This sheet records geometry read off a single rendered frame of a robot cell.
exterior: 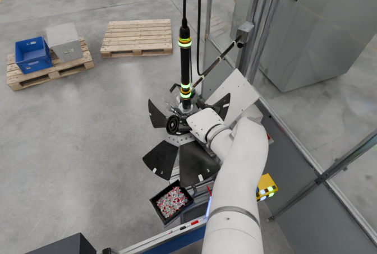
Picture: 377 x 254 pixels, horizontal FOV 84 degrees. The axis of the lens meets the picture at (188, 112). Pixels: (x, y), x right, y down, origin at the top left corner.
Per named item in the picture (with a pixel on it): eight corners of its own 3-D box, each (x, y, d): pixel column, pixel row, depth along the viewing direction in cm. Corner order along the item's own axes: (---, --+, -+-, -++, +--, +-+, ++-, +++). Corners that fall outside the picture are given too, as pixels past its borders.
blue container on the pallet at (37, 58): (49, 47, 357) (42, 35, 340) (53, 67, 323) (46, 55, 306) (22, 54, 345) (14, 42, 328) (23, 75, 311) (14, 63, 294)
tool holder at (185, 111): (186, 98, 103) (185, 83, 95) (198, 104, 101) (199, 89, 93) (175, 110, 98) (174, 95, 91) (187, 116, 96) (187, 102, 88)
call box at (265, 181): (263, 180, 126) (268, 172, 118) (272, 195, 120) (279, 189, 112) (239, 189, 122) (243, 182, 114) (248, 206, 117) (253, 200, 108)
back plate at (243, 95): (169, 123, 171) (168, 123, 170) (227, 56, 140) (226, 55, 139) (193, 183, 139) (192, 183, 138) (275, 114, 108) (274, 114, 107)
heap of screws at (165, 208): (177, 185, 140) (177, 183, 136) (190, 203, 133) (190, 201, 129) (152, 203, 132) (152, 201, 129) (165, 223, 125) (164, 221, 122)
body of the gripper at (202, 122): (204, 151, 66) (186, 129, 73) (230, 136, 69) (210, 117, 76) (202, 135, 61) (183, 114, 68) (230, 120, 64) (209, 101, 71)
